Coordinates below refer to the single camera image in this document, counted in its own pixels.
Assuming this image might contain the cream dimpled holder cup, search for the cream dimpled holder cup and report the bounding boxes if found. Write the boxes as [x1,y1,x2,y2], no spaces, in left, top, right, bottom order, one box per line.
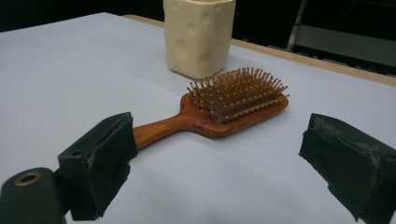
[163,0,236,80]

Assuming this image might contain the grey metal stand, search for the grey metal stand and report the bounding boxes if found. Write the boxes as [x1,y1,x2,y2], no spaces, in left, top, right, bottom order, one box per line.
[286,0,396,69]

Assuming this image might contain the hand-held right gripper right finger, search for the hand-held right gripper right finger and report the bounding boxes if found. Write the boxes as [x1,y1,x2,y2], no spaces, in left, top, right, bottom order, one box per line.
[298,113,396,224]

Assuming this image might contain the wooden paddle hairbrush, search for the wooden paddle hairbrush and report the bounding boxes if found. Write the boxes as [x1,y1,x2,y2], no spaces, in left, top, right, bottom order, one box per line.
[133,65,290,151]

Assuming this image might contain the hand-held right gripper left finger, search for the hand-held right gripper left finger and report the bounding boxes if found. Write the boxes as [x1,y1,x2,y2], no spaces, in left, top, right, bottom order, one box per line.
[54,111,139,221]

